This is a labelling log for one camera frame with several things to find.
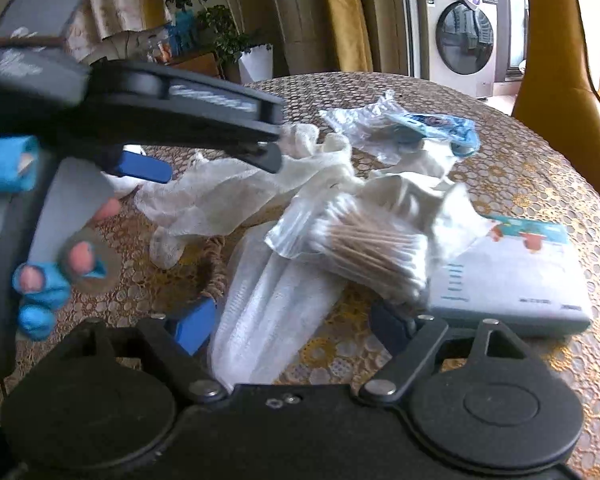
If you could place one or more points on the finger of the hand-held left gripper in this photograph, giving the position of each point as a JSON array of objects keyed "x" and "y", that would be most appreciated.
[
  {"x": 220, "y": 120},
  {"x": 145, "y": 167}
]

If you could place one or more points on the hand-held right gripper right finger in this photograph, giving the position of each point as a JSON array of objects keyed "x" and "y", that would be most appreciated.
[{"x": 386, "y": 321}]

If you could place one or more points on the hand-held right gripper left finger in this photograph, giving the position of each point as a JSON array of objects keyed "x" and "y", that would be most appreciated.
[{"x": 196, "y": 325}]

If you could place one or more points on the white gauze cloth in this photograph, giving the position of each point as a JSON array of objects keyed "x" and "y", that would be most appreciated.
[{"x": 220, "y": 195}]

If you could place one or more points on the person's left hand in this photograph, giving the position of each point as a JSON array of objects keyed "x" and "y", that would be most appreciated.
[{"x": 40, "y": 285}]

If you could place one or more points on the white planter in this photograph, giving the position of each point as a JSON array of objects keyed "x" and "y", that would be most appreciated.
[{"x": 257, "y": 65}]

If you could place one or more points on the cotton swab bag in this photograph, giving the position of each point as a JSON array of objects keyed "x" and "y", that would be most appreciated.
[{"x": 370, "y": 250}]

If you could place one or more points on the white packaged cloth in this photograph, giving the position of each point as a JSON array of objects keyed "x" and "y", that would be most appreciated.
[{"x": 270, "y": 310}]

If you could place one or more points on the green potted plant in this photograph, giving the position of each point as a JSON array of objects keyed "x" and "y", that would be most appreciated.
[{"x": 220, "y": 25}]

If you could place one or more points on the clear toy bag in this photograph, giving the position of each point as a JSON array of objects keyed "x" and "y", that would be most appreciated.
[{"x": 130, "y": 45}]

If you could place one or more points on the beige column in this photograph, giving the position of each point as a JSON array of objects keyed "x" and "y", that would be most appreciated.
[{"x": 300, "y": 20}]

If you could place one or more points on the white and teal box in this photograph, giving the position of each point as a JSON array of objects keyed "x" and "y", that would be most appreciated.
[{"x": 510, "y": 285}]

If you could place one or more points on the clear plastic bag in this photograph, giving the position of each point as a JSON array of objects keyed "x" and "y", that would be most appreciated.
[{"x": 360, "y": 120}]

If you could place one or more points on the yellow curtain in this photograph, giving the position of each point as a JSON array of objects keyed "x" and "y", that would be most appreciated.
[{"x": 345, "y": 15}]

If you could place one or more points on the white washing machine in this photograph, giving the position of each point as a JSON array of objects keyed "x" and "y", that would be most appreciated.
[{"x": 465, "y": 40}]

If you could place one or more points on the yellow chair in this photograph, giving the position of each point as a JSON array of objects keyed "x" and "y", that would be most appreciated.
[{"x": 555, "y": 60}]

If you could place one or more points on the printed wall cloth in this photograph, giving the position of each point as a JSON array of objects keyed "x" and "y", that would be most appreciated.
[{"x": 115, "y": 0}]

